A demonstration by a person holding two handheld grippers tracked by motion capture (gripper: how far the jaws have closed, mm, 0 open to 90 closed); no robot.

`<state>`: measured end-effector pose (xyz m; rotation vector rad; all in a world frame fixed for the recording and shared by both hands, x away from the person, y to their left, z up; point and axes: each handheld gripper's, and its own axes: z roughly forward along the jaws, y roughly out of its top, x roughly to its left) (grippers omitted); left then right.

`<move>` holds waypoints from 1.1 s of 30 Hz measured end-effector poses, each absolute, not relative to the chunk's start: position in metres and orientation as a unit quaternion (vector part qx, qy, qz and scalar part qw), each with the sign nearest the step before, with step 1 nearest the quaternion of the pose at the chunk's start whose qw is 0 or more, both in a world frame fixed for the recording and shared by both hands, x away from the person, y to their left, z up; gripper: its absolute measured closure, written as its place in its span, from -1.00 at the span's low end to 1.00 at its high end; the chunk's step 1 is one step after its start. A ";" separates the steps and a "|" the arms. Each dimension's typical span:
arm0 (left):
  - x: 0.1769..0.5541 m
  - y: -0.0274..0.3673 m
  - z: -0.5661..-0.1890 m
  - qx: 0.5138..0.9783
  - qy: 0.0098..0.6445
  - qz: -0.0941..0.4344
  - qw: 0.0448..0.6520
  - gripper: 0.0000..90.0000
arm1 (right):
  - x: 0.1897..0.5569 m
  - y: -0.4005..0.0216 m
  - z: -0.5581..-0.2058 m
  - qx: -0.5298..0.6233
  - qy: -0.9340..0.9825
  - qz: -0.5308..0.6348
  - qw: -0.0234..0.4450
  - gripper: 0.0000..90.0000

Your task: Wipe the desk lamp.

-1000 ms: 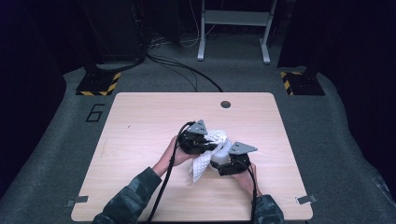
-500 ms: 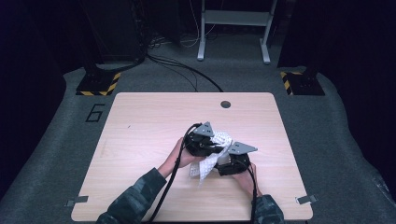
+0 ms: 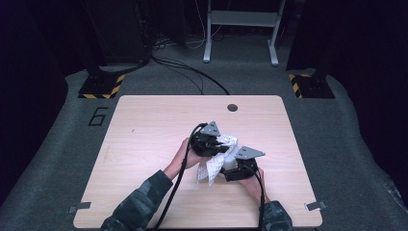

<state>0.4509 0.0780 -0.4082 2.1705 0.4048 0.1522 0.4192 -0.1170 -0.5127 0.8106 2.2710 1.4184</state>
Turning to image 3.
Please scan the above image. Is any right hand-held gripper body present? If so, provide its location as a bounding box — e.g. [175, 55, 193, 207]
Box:
[224, 145, 267, 183]

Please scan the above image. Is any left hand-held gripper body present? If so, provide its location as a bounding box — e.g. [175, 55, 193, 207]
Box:
[189, 120, 225, 158]

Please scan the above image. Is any white cloth towel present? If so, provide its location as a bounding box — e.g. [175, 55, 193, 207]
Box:
[194, 133, 241, 191]

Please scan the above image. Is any person's right hand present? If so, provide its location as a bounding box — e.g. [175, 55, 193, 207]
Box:
[238, 167, 271, 204]

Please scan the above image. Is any person's left hand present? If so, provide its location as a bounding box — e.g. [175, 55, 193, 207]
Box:
[163, 137, 210, 181]

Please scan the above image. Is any grey tape strip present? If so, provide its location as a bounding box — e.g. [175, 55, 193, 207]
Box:
[66, 201, 92, 215]
[304, 200, 328, 212]

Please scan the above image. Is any black yellow striped stand base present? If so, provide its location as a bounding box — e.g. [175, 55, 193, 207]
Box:
[288, 72, 336, 100]
[78, 72, 126, 100]

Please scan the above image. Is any black cabinet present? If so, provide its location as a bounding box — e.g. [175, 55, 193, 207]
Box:
[80, 0, 152, 66]

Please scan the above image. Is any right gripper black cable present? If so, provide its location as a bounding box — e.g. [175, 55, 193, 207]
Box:
[242, 164, 268, 231]

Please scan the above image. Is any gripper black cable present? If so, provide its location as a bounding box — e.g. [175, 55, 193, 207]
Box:
[242, 164, 268, 231]
[153, 122, 210, 231]

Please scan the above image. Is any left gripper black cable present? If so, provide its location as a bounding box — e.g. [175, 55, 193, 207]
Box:
[153, 122, 210, 231]

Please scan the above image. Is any black floor cable bundle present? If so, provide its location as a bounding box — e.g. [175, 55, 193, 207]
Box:
[149, 55, 231, 96]

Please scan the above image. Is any white floor cable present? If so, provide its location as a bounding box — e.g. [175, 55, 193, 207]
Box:
[185, 0, 232, 50]

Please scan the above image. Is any white metal desk frame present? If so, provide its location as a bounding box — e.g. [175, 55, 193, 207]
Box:
[202, 0, 287, 67]

